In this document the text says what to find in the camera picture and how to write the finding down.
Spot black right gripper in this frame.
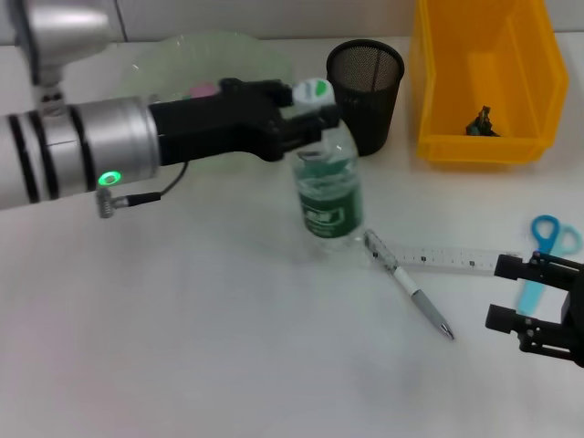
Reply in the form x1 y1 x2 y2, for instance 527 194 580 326
485 253 584 368

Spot black mesh pen holder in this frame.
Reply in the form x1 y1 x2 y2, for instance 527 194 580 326
326 39 406 158

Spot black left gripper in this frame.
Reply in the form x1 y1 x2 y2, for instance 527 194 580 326
149 77 341 164

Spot translucent green fruit plate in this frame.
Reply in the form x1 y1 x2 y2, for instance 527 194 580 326
113 30 297 177

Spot black plug cable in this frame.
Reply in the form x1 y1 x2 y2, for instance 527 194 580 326
95 162 191 220

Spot white grey ballpoint pen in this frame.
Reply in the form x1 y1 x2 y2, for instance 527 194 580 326
363 229 456 342

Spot blue teal scissors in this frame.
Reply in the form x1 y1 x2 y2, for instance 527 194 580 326
515 214 584 315

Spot pink toy peach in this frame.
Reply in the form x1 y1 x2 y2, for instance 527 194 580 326
184 81 218 99

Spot clear plastic ruler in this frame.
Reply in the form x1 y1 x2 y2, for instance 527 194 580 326
371 244 526 276

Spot yellow plastic bin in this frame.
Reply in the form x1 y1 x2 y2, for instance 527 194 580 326
408 0 570 164

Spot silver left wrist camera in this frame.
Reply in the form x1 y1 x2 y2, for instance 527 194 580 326
16 0 115 115

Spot clear green-label water bottle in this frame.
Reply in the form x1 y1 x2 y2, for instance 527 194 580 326
291 77 366 250

